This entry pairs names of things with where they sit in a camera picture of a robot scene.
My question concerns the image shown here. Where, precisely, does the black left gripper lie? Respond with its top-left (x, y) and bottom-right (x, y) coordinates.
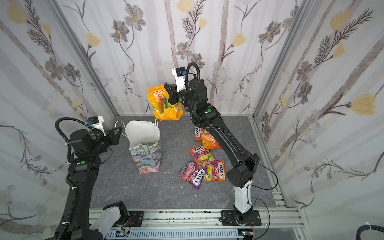
top-left (89, 125), bottom-right (123, 156)

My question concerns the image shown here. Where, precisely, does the yellow mango gummy bag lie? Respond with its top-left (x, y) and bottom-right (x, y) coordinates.
top-left (147, 85), bottom-right (184, 121)

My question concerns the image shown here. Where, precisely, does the floral white paper bag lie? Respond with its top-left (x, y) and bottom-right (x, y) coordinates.
top-left (115, 120), bottom-right (162, 174)

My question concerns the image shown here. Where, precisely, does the orange corn chips bag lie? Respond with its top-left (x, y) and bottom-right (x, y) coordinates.
top-left (201, 134), bottom-right (221, 150)

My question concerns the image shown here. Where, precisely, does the purple Fox's candy bag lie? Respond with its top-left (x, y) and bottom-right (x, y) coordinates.
top-left (178, 162), bottom-right (207, 190)

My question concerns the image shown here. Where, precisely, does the orange Fox's candy bag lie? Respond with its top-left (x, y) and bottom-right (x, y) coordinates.
top-left (204, 161), bottom-right (226, 182)

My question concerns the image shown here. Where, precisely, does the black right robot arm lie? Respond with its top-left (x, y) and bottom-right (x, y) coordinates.
top-left (164, 63), bottom-right (260, 189)

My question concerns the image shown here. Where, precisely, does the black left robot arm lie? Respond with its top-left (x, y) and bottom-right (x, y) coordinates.
top-left (52, 117), bottom-right (130, 240)

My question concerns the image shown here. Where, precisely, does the red Fox's candy bag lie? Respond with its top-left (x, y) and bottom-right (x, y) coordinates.
top-left (195, 127), bottom-right (209, 141)

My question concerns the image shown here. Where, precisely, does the pink-yellow Fox's candy bag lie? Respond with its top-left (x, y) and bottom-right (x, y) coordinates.
top-left (190, 146), bottom-right (215, 164)

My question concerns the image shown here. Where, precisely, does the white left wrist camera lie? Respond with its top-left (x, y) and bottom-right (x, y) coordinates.
top-left (86, 116), bottom-right (106, 136)

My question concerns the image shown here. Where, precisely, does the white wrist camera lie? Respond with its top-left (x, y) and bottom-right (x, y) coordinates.
top-left (86, 116), bottom-right (106, 136)
top-left (172, 67), bottom-right (186, 92)

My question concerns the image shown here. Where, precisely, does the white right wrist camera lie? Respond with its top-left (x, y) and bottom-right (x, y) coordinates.
top-left (172, 67), bottom-right (186, 92)

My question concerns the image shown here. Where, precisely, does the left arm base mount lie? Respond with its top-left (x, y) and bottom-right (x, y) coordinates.
top-left (90, 201), bottom-right (144, 238)

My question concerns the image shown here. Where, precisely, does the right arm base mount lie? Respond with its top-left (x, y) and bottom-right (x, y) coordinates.
top-left (219, 181), bottom-right (262, 226)

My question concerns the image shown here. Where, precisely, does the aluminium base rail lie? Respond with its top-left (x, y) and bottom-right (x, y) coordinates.
top-left (105, 192), bottom-right (310, 240)

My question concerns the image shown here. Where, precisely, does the black corrugated cable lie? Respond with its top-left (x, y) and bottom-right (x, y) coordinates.
top-left (356, 222), bottom-right (384, 240)

